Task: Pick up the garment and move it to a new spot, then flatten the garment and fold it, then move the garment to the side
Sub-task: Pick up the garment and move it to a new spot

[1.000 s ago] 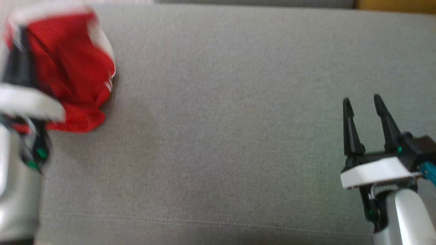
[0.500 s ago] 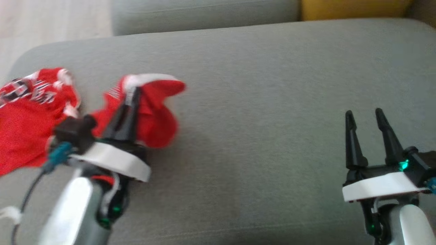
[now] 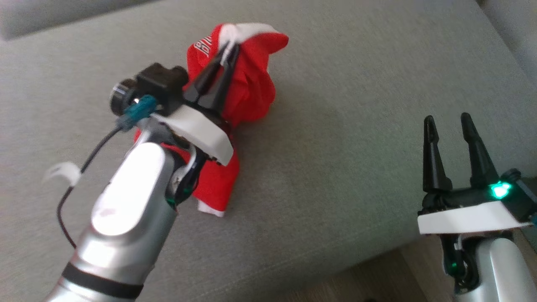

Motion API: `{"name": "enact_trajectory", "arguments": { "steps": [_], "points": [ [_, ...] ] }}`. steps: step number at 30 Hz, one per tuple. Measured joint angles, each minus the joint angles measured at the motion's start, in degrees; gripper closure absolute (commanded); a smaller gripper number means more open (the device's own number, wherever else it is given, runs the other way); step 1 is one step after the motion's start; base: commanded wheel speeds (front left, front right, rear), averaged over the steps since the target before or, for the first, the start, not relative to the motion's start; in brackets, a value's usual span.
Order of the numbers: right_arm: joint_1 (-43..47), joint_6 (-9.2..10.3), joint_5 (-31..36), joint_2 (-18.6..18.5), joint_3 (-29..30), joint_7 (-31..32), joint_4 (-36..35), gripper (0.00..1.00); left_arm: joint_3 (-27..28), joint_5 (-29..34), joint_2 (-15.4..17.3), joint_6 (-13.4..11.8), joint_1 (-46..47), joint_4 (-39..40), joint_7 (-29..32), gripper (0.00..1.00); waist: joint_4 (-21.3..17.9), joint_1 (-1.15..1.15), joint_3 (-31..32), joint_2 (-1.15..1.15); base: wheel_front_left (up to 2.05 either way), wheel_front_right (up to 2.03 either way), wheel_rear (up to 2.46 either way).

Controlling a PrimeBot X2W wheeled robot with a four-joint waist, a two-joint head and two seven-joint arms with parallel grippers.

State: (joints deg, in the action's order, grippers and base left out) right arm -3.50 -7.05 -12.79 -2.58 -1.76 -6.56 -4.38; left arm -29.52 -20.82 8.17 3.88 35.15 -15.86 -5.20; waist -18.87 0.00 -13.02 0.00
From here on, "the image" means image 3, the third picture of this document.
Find red shorts with white trim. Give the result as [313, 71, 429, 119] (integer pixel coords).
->
[134, 23, 289, 218]

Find black cable with teal plug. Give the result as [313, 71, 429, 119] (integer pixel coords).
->
[57, 96, 157, 249]

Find grey fabric sofa seat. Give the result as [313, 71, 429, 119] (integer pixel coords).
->
[0, 0, 537, 302]

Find white cable tag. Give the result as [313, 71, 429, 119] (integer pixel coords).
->
[42, 161, 81, 187]

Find grey sofa back cushion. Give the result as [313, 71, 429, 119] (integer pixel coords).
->
[0, 0, 161, 41]

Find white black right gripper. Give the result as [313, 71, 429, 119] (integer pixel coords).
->
[417, 112, 533, 235]

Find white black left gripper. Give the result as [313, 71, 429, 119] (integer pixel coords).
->
[152, 43, 240, 166]

